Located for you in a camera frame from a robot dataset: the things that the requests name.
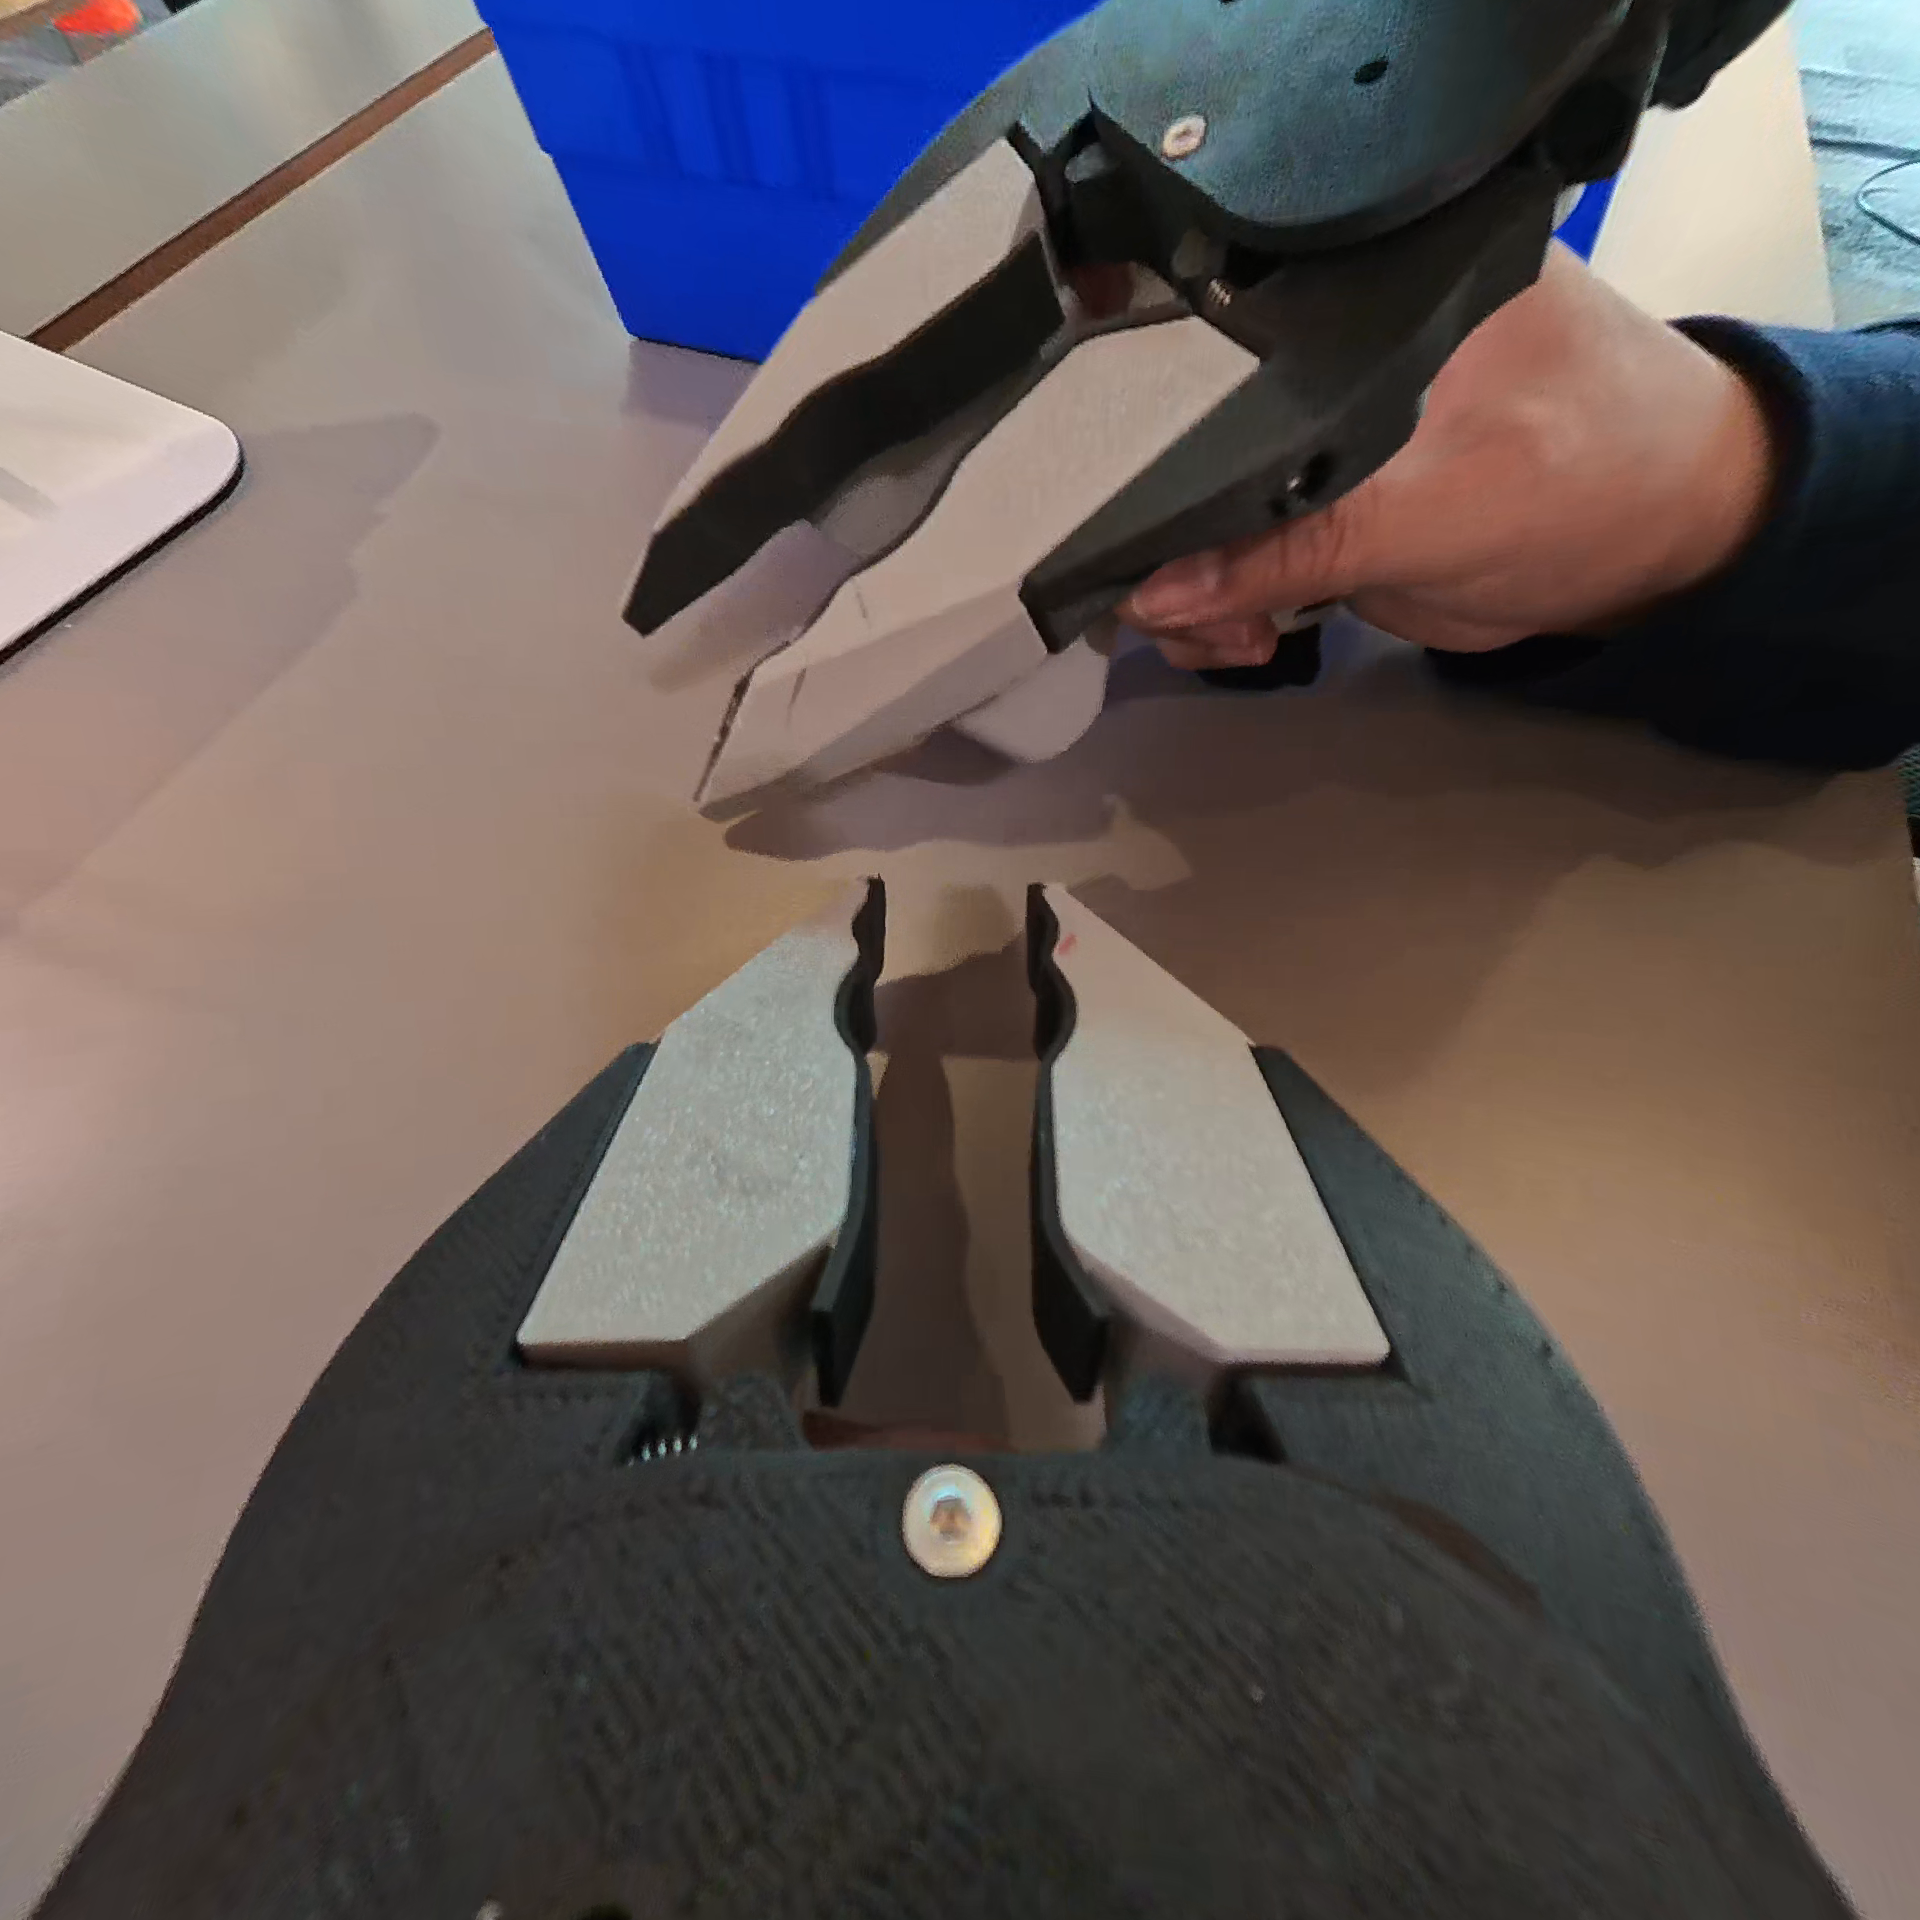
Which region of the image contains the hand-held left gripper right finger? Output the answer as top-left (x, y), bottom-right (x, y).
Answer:
top-left (1024, 881), bottom-right (1395, 1406)

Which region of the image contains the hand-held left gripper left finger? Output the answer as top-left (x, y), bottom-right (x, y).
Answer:
top-left (515, 877), bottom-right (891, 1408)

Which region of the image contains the person's right hand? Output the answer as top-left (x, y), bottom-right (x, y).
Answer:
top-left (1118, 240), bottom-right (1785, 671)

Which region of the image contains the blue plastic bin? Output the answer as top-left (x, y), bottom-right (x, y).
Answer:
top-left (472, 0), bottom-right (1625, 365)

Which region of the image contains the person's right forearm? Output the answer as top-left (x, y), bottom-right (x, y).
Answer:
top-left (1424, 316), bottom-right (1920, 775)

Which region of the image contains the white tilting document stand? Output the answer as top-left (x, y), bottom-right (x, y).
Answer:
top-left (0, 328), bottom-right (244, 656)

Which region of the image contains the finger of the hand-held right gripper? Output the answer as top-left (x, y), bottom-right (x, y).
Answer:
top-left (620, 142), bottom-right (1081, 692)
top-left (696, 292), bottom-right (1265, 807)

